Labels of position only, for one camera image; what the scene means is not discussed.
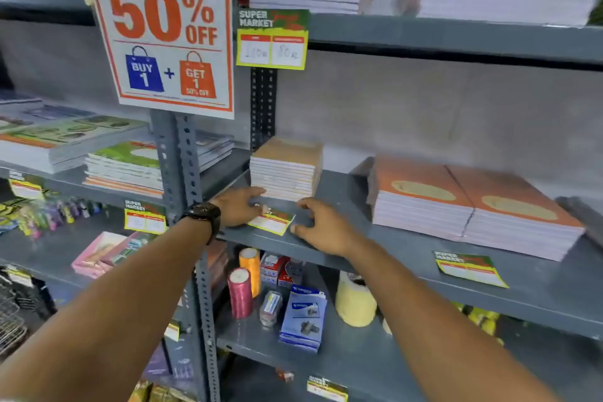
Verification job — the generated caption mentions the red staple box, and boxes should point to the red staple box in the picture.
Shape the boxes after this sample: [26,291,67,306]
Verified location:
[277,259,305,290]
[259,253,290,286]

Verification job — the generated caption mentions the white orange promotion sign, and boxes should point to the white orange promotion sign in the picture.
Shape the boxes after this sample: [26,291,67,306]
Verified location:
[82,0,236,121]

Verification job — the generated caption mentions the group of yellow glue bottles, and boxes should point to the group of yellow glue bottles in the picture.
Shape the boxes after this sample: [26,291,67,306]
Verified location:
[451,301,506,347]

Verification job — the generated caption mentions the grey metal shelf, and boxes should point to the grey metal shelf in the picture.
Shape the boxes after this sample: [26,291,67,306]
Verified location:
[177,10,603,402]
[0,0,251,402]

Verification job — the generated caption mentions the stack of brown notebooks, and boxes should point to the stack of brown notebooks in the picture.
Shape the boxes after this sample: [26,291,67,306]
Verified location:
[249,136,324,203]

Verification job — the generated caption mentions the stack of plastic notebooks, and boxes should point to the stack of plastic notebooks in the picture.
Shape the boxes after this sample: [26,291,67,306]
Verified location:
[555,195,603,248]

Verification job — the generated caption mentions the stack of orange notebooks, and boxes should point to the stack of orange notebooks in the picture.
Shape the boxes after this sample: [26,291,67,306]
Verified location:
[367,156,475,242]
[447,165,587,263]

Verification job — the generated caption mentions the person's right hand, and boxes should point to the person's right hand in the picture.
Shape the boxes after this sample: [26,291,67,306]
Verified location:
[290,197,366,258]

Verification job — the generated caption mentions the black wristwatch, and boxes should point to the black wristwatch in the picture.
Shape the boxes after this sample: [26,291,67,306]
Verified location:
[181,202,223,246]

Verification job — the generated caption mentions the purple cover books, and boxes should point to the purple cover books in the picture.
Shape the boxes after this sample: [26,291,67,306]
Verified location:
[141,344,195,382]

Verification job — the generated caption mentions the large yellow tape roll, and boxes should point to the large yellow tape roll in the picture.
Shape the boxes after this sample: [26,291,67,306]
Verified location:
[335,270,379,329]

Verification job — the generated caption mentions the person's right forearm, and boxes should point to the person's right forearm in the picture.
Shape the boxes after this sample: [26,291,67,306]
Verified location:
[346,239,562,402]

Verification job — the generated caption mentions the clear stapler pack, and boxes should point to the clear stapler pack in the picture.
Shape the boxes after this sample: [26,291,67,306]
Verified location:
[258,290,284,328]

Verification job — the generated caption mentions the person's left forearm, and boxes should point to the person's left forearm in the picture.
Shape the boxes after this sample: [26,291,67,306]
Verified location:
[0,215,212,402]

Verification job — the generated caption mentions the orange thread spool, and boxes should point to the orange thread spool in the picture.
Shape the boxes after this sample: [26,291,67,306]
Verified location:
[238,247,262,298]

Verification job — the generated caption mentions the row of colourful pens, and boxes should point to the row of colourful pens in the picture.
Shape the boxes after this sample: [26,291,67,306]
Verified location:
[0,196,103,241]

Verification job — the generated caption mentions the pink pencil box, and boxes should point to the pink pencil box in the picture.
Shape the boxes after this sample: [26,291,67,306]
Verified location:
[100,231,157,269]
[71,231,129,280]

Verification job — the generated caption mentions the pink thread spool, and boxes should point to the pink thread spool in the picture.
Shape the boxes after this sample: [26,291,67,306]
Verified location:
[227,267,255,320]

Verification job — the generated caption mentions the blue stapler boxes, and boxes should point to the blue stapler boxes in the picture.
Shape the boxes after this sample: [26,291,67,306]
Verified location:
[278,285,328,354]

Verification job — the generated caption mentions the person's left hand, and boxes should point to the person's left hand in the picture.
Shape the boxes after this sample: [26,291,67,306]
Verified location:
[210,187,268,229]

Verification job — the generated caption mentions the metal wire basket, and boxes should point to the metal wire basket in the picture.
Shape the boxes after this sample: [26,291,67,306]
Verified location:
[0,269,30,361]

